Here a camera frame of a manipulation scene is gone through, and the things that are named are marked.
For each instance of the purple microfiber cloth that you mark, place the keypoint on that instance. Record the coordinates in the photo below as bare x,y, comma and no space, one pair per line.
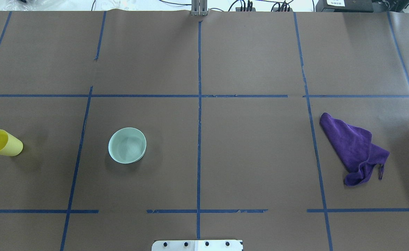
354,147

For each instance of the yellow plastic cup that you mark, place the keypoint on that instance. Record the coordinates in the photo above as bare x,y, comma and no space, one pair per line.
9,145

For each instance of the black computer box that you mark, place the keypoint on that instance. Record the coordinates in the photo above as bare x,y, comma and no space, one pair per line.
361,6

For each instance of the mint green bowl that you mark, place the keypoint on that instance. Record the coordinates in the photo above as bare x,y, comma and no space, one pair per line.
127,145

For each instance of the aluminium frame post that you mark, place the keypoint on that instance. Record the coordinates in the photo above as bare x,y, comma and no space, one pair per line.
199,8

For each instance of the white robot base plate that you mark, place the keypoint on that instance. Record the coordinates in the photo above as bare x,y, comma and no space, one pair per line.
198,245

